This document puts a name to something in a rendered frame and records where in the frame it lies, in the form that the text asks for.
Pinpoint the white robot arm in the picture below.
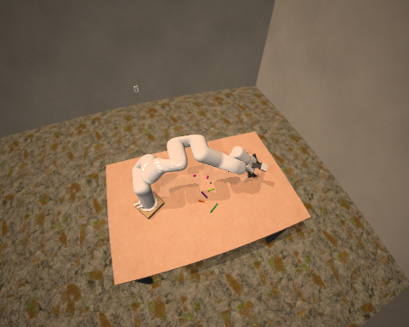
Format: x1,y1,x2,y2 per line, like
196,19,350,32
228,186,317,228
132,135,251,212

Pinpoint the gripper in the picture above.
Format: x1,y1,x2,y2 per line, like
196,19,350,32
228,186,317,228
246,153,259,178

